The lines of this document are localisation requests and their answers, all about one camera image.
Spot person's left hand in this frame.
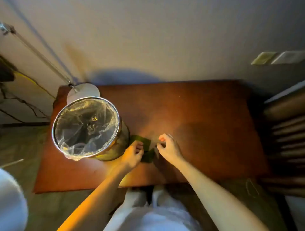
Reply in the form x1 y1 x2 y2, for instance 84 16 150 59
116 140 145 174

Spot person's right hand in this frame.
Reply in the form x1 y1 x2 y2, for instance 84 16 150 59
157 134 185 165

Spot black metal trash bin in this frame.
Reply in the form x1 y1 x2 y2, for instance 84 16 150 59
51 96 131 162

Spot green cleaning cloth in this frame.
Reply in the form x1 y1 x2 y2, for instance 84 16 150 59
130 135 157 164

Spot clear plastic bin liner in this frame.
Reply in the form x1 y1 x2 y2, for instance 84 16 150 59
54 98 119 161

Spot person's left forearm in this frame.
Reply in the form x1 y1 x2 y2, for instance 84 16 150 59
57 164 134 231

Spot person's right forearm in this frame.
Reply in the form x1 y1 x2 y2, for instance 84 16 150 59
175 157 271 231

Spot brown wooden table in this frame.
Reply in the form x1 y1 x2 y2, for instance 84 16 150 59
33 80 271 194

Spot white trousers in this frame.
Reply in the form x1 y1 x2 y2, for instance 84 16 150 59
104 185 203 231

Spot grey shade metal lamp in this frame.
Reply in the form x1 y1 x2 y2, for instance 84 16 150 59
0 21 100 105

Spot dark wooden chair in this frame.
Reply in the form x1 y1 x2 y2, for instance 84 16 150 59
260 81 305 198

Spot white rounded object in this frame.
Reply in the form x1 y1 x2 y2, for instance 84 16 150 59
0 168 29 231

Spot white cable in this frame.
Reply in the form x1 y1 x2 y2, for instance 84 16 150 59
0 159 25 168

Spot black cables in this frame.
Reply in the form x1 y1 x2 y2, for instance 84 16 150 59
0 83 51 123

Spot beige wall switch plate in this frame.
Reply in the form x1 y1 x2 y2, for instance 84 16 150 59
251 51 278 65

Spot white wall switch plate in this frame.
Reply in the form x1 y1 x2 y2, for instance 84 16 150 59
271 50 305 65

